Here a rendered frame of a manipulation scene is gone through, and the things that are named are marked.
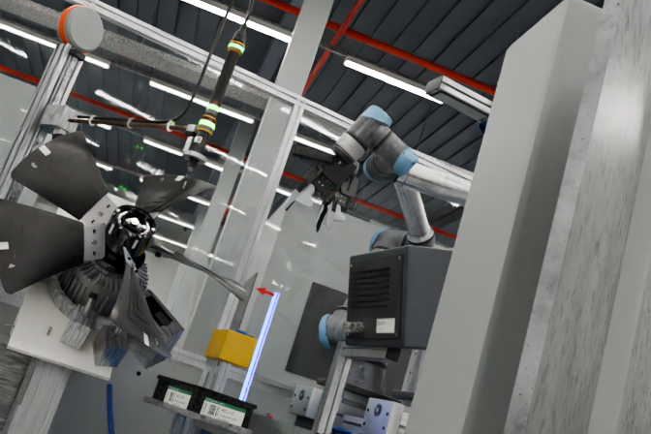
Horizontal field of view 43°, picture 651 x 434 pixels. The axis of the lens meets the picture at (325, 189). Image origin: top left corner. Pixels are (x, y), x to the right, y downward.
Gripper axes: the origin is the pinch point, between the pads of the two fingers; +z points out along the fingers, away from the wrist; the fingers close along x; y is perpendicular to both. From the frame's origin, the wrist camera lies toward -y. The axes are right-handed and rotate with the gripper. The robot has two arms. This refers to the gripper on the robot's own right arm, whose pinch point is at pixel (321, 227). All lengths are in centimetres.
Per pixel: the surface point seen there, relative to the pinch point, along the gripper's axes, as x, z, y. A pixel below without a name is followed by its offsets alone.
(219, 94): -27, -17, -50
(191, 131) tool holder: -24, -5, -54
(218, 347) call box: 0, 46, -19
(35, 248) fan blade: -36, 41, -80
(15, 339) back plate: -24, 62, -76
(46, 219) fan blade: -35, 34, -80
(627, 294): -227, 58, -74
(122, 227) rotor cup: -33, 29, -63
